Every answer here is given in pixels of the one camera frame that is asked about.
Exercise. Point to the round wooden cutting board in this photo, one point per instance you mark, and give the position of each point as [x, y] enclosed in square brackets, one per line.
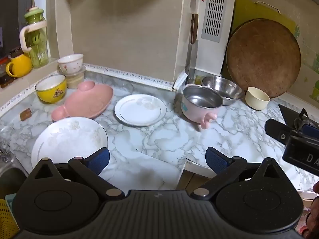
[264, 57]

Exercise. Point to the small white plate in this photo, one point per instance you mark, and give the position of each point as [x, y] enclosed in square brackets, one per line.
[139, 109]

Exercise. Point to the yellow-green plastic cutting board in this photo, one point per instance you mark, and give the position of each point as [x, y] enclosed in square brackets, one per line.
[246, 10]

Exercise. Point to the grey vent grille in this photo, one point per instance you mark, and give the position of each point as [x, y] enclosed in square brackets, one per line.
[214, 10]

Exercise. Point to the large white plate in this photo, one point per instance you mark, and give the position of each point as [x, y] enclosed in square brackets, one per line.
[64, 139]

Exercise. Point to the dark window pane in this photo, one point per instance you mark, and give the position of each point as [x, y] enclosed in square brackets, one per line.
[12, 10]

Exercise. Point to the person's right hand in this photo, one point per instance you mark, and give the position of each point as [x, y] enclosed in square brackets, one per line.
[314, 219]

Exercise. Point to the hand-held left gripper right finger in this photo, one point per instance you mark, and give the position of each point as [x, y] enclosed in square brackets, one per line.
[215, 160]

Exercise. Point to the steel sink faucet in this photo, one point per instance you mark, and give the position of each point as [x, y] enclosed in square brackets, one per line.
[6, 155]

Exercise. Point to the pink steel-lined bowl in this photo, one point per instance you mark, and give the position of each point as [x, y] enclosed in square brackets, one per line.
[192, 112]

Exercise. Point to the white floral bowl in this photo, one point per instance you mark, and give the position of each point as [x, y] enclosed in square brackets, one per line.
[71, 63]

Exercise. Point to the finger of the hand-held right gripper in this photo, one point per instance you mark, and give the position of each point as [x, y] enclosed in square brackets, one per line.
[276, 130]
[310, 129]

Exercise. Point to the yellow mug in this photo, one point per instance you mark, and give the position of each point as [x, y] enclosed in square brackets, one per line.
[21, 66]

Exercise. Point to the yellow plastic colander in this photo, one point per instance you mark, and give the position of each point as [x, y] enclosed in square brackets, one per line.
[7, 219]

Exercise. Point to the black gas stove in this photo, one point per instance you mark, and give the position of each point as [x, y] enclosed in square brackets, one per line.
[289, 114]

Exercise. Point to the clear plastic container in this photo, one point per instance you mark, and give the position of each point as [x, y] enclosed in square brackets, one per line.
[74, 81]

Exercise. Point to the pink pig-shaped plate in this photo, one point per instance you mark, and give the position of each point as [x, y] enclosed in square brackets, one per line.
[84, 102]

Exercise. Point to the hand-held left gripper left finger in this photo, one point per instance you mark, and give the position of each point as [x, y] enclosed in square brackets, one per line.
[99, 159]

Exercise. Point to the dark-lidded jar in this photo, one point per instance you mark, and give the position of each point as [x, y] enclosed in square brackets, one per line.
[16, 52]

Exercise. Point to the yellow bowl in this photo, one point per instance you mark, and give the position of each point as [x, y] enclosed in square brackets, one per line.
[51, 94]

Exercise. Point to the small brown square block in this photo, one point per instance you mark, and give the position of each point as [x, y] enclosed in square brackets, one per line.
[26, 114]

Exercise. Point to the steel sink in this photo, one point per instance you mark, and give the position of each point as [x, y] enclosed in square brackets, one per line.
[10, 181]

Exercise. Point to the stainless steel bowl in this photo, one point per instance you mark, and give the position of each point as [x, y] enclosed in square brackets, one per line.
[229, 89]

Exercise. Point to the cream bowl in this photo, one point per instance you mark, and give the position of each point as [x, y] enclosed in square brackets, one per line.
[256, 102]

